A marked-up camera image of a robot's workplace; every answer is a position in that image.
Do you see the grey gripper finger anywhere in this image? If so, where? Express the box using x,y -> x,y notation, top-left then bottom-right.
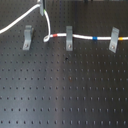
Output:
40,0 -> 45,16

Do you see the white cable with coloured bands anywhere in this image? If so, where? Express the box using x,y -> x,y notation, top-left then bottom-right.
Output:
0,2 -> 128,43

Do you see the left grey cable clip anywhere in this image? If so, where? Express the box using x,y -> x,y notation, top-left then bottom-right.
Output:
23,25 -> 34,50

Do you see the grey cable clip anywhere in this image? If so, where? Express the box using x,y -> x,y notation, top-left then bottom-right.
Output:
23,25 -> 34,50
66,26 -> 73,51
109,27 -> 119,52

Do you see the middle grey cable clip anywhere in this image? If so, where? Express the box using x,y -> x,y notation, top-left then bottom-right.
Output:
66,26 -> 73,51

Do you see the right grey cable clip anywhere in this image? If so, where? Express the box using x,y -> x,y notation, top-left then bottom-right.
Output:
109,27 -> 119,52

